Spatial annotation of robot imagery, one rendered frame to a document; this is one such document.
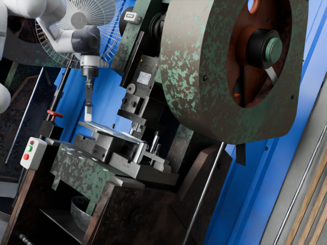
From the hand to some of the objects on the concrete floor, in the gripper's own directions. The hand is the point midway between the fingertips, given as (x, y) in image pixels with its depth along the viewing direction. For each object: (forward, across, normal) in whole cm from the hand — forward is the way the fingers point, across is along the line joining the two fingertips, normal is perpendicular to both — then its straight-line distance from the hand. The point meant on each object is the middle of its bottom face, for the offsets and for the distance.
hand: (88, 113), depth 169 cm
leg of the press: (+83, -37, -11) cm, 92 cm away
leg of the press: (+95, +2, +23) cm, 97 cm away
